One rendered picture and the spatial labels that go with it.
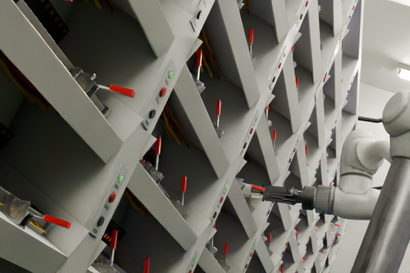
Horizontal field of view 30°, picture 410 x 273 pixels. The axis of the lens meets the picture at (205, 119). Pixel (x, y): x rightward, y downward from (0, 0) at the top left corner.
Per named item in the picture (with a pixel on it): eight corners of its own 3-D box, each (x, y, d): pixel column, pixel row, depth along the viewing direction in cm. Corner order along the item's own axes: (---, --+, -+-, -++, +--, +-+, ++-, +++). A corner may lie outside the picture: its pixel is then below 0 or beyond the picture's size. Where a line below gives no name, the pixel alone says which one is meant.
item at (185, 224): (187, 252, 187) (221, 208, 190) (121, 181, 131) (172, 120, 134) (126, 204, 194) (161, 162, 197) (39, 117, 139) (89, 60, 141)
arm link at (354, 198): (332, 222, 241) (336, 183, 247) (382, 228, 238) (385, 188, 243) (332, 211, 232) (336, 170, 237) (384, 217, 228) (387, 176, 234)
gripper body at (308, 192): (313, 206, 235) (283, 203, 237) (314, 213, 242) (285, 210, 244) (316, 183, 237) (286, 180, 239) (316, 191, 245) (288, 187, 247)
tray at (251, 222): (249, 239, 257) (266, 217, 259) (224, 189, 201) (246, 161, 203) (204, 204, 264) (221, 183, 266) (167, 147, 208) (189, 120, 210)
